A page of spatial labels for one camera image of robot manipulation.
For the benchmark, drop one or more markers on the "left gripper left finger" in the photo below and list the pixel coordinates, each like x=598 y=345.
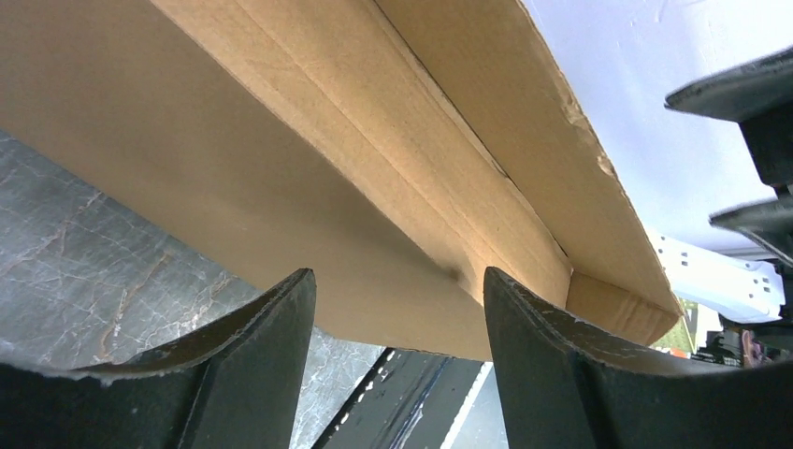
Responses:
x=233 y=383

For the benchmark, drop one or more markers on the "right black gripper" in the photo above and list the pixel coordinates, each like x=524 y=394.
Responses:
x=757 y=94

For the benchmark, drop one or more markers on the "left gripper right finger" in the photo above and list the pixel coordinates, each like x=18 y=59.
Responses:
x=565 y=383

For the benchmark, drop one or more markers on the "brown cardboard box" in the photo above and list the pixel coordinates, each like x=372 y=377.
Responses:
x=397 y=148

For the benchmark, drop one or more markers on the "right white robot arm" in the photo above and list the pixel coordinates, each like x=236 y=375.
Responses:
x=753 y=299

